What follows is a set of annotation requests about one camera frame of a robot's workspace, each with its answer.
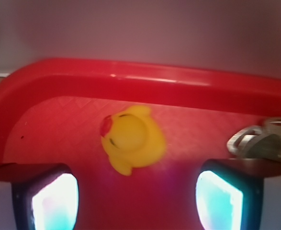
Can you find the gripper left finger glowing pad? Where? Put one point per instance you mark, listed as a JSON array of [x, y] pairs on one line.
[[38, 197]]

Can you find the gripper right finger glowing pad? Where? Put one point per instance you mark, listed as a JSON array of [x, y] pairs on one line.
[[239, 194]]

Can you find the yellow rubber duck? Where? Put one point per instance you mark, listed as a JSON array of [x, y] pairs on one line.
[[132, 139]]

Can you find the bunch of metal keys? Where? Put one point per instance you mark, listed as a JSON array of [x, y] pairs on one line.
[[258, 142]]

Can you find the red plastic tray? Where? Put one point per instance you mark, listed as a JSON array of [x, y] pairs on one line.
[[51, 111]]

